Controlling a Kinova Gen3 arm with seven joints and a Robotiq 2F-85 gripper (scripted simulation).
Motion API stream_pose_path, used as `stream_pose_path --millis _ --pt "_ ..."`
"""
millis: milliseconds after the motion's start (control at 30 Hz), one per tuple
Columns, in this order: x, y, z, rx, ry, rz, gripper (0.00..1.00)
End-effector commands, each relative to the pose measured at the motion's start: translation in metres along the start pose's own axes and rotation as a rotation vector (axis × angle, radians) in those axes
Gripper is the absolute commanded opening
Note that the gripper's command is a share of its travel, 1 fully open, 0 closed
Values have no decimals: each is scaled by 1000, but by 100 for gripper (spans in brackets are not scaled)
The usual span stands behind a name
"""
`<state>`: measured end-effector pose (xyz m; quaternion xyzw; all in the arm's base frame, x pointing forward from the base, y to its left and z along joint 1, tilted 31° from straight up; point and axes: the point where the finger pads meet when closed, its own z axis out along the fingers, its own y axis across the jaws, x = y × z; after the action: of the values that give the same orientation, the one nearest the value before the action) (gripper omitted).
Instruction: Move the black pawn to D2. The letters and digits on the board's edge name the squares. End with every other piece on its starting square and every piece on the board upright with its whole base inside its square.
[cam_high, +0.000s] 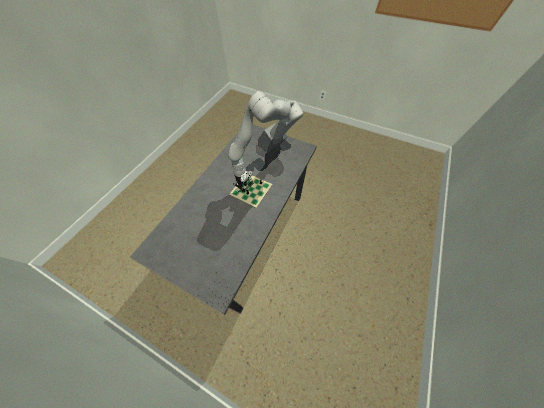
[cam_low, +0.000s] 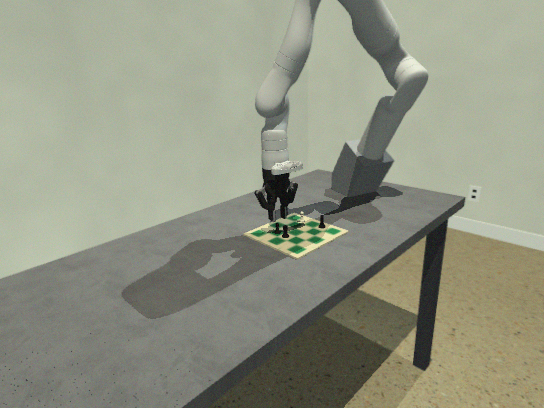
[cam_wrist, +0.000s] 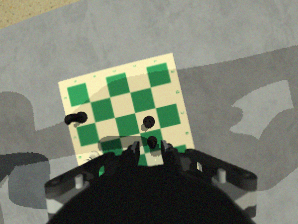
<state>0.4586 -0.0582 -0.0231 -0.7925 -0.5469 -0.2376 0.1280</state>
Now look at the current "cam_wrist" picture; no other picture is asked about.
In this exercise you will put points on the green and cream chessboard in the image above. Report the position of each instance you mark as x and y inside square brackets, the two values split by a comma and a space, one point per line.
[116, 101]

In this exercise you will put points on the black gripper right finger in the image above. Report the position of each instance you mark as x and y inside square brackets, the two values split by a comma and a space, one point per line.
[239, 184]

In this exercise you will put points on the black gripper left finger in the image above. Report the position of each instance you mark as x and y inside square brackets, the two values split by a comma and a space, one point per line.
[62, 188]

